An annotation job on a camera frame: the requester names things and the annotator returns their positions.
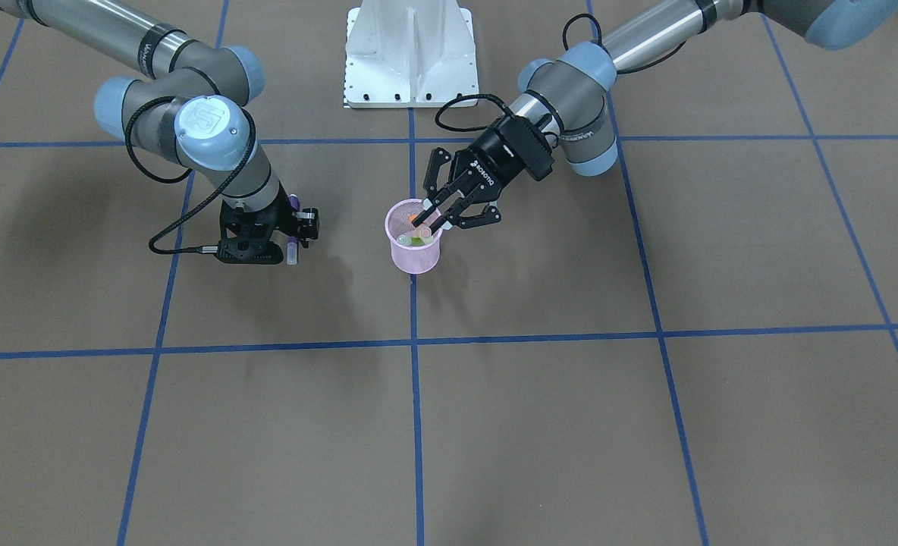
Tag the purple highlighter pen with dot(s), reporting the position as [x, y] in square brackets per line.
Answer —
[291, 248]

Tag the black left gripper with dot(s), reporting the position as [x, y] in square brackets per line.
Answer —
[503, 155]

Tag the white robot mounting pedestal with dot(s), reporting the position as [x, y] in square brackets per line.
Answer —
[409, 54]

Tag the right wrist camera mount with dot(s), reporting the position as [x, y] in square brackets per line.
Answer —
[238, 251]

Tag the green highlighter pen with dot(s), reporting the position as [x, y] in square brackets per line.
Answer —
[406, 239]

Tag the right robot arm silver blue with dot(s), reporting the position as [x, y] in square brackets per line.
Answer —
[186, 114]

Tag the pink mesh pen holder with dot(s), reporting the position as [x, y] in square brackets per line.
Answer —
[414, 250]

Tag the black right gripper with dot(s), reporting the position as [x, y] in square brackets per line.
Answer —
[302, 226]

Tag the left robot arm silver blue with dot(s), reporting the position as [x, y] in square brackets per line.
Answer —
[563, 103]

